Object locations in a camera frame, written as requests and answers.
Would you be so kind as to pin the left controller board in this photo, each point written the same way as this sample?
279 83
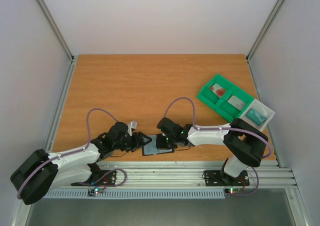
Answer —
94 192

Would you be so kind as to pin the right aluminium corner post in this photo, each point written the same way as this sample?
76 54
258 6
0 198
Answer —
265 28

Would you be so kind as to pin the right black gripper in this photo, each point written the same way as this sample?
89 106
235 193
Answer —
162 141

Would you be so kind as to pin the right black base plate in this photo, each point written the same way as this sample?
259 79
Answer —
213 178

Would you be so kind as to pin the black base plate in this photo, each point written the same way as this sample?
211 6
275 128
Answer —
100 178
213 178

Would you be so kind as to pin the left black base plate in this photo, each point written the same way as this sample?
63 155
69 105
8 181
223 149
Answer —
100 178

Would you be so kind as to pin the right controller board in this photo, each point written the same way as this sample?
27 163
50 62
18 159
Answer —
232 191

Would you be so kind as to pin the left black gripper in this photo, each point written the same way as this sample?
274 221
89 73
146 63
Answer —
140 141

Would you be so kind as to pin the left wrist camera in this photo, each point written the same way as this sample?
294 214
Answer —
132 127

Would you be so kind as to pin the grey card in tray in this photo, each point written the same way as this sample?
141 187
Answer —
236 102

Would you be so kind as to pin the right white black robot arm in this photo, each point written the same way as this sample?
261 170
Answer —
246 143

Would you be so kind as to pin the green plastic sorting tray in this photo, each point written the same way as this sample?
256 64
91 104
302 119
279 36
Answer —
225 98

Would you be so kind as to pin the grey slotted cable duct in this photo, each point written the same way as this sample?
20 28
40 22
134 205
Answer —
136 194

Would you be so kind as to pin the red white card in tray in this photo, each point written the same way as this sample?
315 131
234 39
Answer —
218 90

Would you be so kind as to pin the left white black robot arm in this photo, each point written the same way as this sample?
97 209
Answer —
43 171

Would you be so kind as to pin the controller board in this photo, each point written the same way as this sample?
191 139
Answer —
94 192
232 191

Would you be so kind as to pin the left aluminium corner post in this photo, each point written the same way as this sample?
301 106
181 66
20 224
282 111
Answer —
48 16

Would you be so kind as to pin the teal card in bin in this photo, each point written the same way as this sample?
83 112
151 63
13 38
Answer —
256 117

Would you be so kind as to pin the black leather card holder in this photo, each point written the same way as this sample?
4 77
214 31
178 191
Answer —
151 150

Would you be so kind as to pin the clear plastic bin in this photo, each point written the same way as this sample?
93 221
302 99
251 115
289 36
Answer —
260 107

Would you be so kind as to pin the aluminium corner post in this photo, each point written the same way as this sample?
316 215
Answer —
265 28
48 16

